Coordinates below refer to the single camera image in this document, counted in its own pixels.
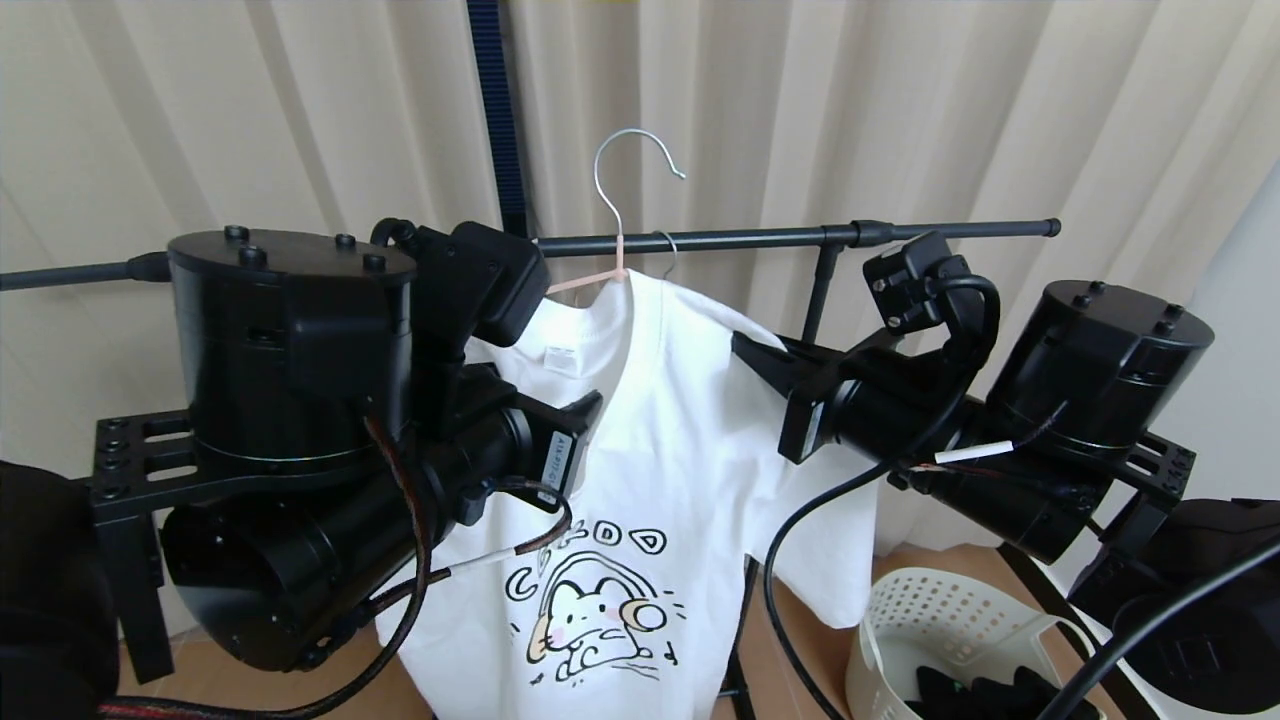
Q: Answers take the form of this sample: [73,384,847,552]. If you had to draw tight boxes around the black garment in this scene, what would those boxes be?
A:
[915,665,1101,720]

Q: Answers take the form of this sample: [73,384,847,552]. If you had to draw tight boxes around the black clothes rack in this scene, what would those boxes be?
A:
[0,218,1063,720]

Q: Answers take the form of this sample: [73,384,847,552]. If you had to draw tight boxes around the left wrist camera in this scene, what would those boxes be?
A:
[375,218,551,441]

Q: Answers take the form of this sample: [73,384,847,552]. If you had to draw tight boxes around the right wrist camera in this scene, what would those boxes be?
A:
[863,232,1003,373]

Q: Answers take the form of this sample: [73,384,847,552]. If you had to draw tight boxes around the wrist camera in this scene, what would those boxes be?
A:
[863,232,1003,373]
[375,218,551,441]

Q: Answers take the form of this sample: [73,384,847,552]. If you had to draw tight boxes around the white laundry basket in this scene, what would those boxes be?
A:
[845,567,1101,720]

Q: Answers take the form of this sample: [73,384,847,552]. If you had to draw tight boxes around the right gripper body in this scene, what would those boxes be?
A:
[778,335,986,466]

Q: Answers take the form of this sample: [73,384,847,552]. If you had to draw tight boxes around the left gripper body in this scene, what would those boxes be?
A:
[440,365,604,523]

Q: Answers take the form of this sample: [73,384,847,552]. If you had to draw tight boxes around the white printed shirt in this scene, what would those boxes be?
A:
[375,270,881,720]

